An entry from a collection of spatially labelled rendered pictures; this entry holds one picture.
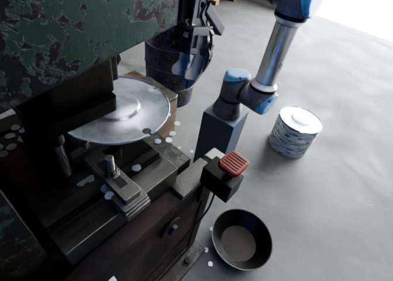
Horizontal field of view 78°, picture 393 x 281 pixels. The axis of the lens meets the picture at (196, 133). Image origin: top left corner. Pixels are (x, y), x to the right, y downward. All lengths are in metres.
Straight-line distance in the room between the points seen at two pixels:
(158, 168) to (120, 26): 0.38
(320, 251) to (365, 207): 0.49
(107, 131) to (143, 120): 0.09
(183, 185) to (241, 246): 0.74
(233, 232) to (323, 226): 0.53
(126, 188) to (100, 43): 0.31
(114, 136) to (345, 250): 1.35
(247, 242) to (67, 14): 1.25
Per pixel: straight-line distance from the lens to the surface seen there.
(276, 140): 1.79
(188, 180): 0.69
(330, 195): 1.79
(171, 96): 0.73
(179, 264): 1.24
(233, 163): 0.60
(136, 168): 0.63
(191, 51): 0.52
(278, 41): 0.98
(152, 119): 0.64
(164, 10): 0.39
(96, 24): 0.33
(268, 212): 1.50
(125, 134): 0.60
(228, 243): 1.34
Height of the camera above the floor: 1.20
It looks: 43 degrees down
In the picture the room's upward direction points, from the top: 11 degrees clockwise
